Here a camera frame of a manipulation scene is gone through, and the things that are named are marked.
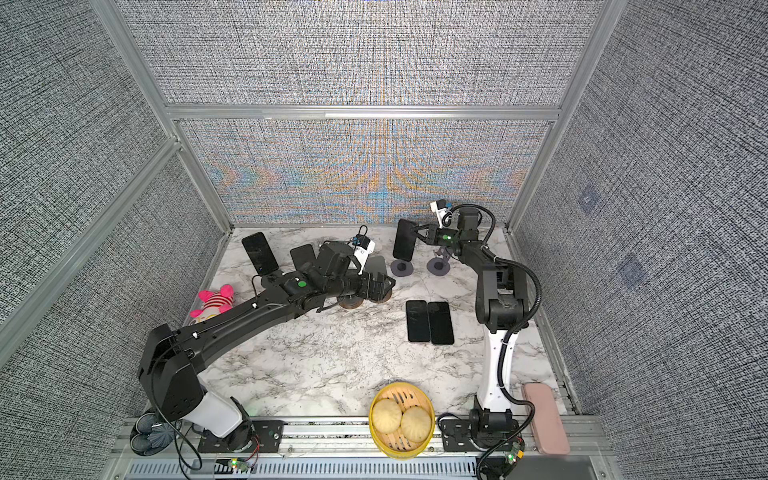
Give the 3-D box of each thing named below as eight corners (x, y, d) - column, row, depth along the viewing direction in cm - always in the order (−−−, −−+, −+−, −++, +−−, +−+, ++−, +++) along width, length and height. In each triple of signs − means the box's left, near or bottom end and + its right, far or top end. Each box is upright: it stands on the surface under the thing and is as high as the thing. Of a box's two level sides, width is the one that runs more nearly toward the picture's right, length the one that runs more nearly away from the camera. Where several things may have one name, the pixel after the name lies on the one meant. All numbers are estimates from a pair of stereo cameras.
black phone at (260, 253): (263, 285, 104) (244, 251, 90) (260, 272, 108) (241, 237, 94) (282, 279, 106) (266, 244, 92) (278, 266, 110) (262, 231, 96)
